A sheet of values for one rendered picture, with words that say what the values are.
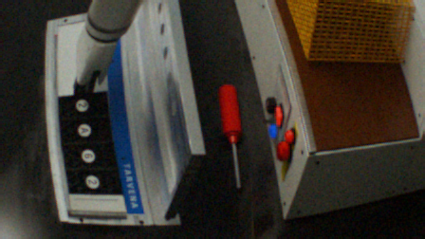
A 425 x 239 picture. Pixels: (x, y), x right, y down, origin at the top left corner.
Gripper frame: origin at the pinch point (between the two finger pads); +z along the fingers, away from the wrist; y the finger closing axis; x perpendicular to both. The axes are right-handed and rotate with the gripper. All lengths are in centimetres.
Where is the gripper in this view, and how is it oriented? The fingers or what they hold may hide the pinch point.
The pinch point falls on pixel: (83, 83)
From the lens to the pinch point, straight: 174.9
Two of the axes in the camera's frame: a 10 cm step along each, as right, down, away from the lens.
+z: -3.1, 5.8, 7.5
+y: 1.6, 8.1, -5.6
